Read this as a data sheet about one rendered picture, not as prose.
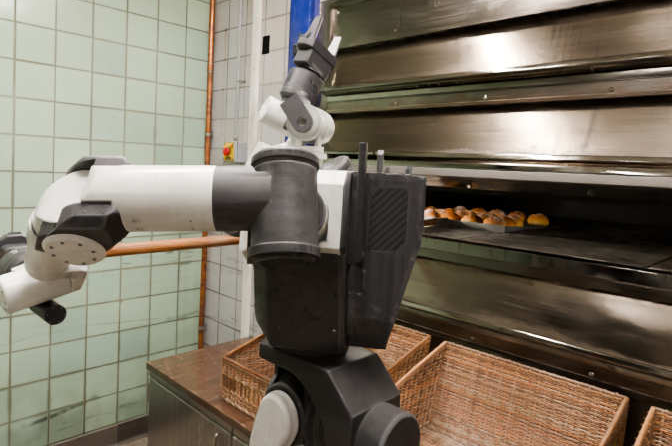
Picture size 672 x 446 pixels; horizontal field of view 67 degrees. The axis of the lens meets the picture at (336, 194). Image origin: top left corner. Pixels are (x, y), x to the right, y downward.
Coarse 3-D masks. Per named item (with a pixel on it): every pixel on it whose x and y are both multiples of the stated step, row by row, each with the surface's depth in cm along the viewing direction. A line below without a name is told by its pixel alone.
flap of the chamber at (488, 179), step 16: (432, 176) 161; (448, 176) 155; (464, 176) 151; (480, 176) 148; (496, 176) 144; (512, 176) 141; (528, 176) 138; (544, 176) 135; (560, 176) 132; (576, 176) 129; (592, 176) 127; (608, 176) 124; (624, 176) 122; (640, 176) 120; (528, 192) 157; (544, 192) 151; (560, 192) 146; (576, 192) 141; (608, 192) 133; (624, 192) 129; (640, 192) 125; (656, 192) 122
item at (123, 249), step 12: (168, 240) 130; (180, 240) 132; (192, 240) 134; (204, 240) 136; (216, 240) 139; (228, 240) 141; (108, 252) 118; (120, 252) 120; (132, 252) 122; (144, 252) 125; (156, 252) 128
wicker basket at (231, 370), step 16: (400, 336) 181; (416, 336) 177; (240, 352) 183; (256, 352) 188; (384, 352) 184; (400, 352) 180; (416, 352) 168; (224, 368) 177; (240, 368) 171; (256, 368) 189; (272, 368) 194; (400, 368) 162; (224, 384) 179; (240, 384) 184; (256, 384) 165; (224, 400) 176; (240, 400) 170; (256, 400) 177
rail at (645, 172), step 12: (456, 168) 154; (468, 168) 151; (480, 168) 148; (492, 168) 146; (504, 168) 143; (516, 168) 141; (528, 168) 138; (540, 168) 136; (552, 168) 134; (564, 168) 132; (576, 168) 130; (588, 168) 128; (600, 168) 126; (612, 168) 124; (624, 168) 122; (636, 168) 120; (648, 168) 119
